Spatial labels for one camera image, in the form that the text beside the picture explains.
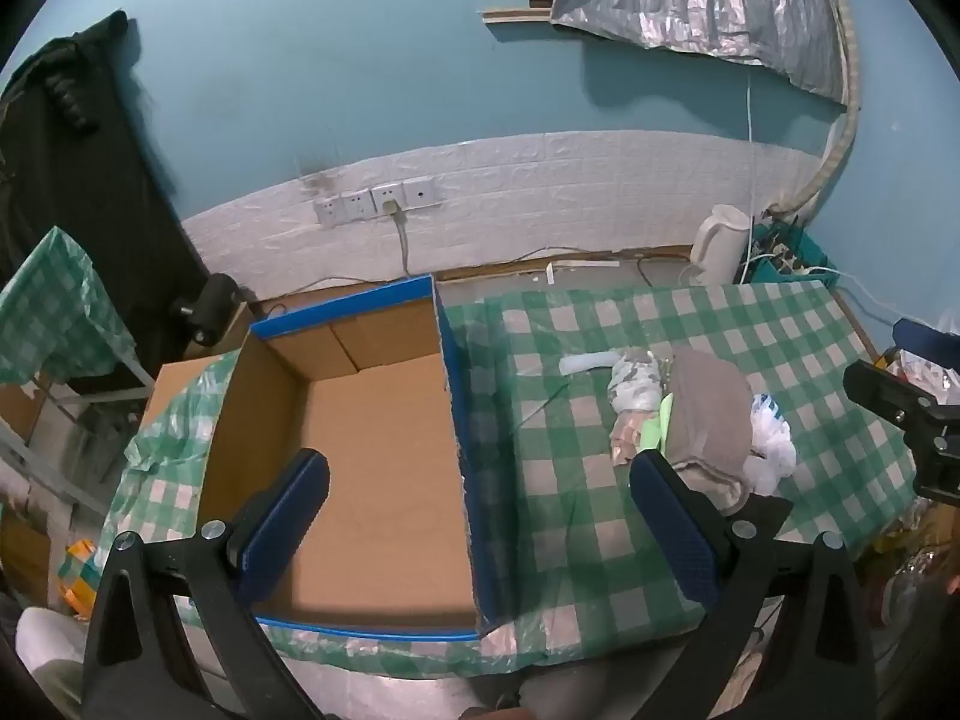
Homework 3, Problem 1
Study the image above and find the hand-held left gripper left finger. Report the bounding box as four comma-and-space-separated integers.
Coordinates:
81, 448, 331, 720

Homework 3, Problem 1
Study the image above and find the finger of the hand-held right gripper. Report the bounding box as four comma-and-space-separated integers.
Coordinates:
842, 360, 960, 505
891, 318, 960, 374

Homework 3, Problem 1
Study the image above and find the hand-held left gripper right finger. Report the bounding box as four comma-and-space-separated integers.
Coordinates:
628, 450, 878, 720

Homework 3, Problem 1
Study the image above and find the cardboard box with blue tape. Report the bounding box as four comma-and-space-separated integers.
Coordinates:
139, 275, 526, 642

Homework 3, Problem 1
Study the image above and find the light green cloth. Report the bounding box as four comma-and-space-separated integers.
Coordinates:
637, 390, 676, 455

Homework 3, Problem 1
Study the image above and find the white plastic bag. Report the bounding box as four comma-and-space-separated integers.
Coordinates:
739, 392, 797, 497

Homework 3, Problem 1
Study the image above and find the grey-brown cloth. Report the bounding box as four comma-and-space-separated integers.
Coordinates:
664, 349, 758, 517

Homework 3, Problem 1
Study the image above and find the green checkered tablecloth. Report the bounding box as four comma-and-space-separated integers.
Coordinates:
105, 281, 920, 680

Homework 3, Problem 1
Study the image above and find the pink cloth bundle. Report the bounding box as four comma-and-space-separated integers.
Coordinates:
609, 409, 661, 467

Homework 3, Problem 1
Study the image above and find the white grey patterned bundle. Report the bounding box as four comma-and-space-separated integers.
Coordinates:
606, 349, 672, 413

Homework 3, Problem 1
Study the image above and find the teal plastic basket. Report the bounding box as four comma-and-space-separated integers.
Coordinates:
750, 217, 839, 286

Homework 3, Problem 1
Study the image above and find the white tube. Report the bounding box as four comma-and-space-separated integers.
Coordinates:
559, 351, 622, 377

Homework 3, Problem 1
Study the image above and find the white electric kettle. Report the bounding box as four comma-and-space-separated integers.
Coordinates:
688, 204, 753, 287

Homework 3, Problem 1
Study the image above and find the colourful toy block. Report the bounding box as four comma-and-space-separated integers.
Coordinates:
58, 538, 102, 620

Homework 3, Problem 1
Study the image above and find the grey metal rack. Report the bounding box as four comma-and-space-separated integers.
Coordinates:
0, 360, 162, 518

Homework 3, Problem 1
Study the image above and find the black cylinder device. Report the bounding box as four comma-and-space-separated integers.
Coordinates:
171, 274, 242, 350

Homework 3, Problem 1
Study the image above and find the white flat strip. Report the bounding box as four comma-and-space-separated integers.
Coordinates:
544, 259, 622, 286

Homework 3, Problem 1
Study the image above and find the green checkered hanging cloth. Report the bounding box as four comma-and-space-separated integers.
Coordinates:
0, 226, 140, 385

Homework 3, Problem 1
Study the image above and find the silver foil curtain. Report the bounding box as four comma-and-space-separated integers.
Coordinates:
550, 0, 852, 102

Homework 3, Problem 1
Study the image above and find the black hanging jacket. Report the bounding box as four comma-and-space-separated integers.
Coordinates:
0, 11, 218, 391

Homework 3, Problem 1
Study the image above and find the wooden window ledge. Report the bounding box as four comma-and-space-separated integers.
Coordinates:
480, 6, 556, 25

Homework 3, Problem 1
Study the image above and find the striped beige hose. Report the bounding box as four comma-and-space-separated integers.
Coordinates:
765, 0, 863, 215

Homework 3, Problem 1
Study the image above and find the thin white cord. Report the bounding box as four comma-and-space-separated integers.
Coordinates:
744, 75, 755, 241

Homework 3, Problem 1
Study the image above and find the grey power cable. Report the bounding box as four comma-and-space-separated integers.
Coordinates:
386, 202, 412, 278

